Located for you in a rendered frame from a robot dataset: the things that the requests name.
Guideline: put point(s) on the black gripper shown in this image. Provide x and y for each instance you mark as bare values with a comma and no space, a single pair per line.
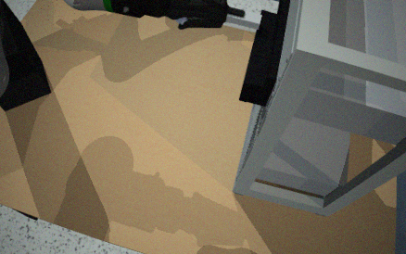
213,15

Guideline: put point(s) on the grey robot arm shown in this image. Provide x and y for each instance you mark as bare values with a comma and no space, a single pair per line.
125,7

